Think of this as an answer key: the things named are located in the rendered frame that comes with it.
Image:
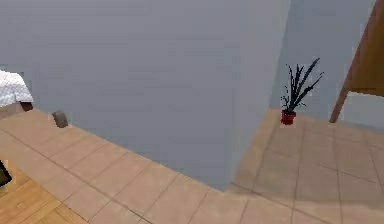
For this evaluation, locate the brown wooden table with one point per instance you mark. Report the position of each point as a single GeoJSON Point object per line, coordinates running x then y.
{"type": "Point", "coordinates": [368, 63]}

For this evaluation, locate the black box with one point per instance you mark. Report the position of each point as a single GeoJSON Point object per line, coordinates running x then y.
{"type": "Point", "coordinates": [3, 174]}

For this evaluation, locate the dark plant in red pot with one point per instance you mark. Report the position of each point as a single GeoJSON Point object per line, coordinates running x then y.
{"type": "Point", "coordinates": [288, 116]}

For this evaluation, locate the bed with white cover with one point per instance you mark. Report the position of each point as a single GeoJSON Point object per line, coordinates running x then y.
{"type": "Point", "coordinates": [11, 90]}

